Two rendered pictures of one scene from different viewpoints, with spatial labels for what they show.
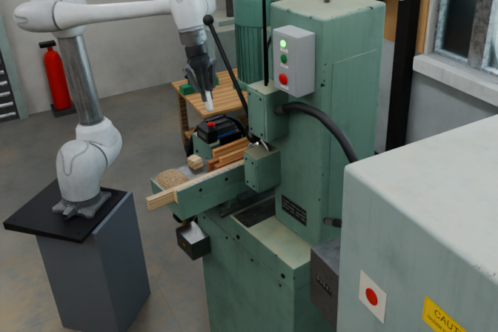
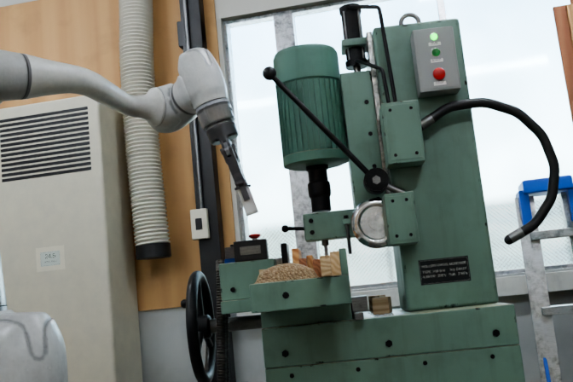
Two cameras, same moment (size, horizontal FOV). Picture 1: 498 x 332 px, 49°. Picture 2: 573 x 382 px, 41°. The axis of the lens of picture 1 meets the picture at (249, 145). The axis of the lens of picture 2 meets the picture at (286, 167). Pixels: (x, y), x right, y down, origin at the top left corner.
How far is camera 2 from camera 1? 196 cm
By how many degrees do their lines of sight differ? 64
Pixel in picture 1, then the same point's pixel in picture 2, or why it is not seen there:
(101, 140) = not seen: hidden behind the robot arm
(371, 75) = not seen: hidden behind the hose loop
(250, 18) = (322, 66)
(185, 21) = (220, 88)
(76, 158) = (50, 324)
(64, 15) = (45, 66)
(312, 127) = (460, 136)
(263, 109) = (417, 118)
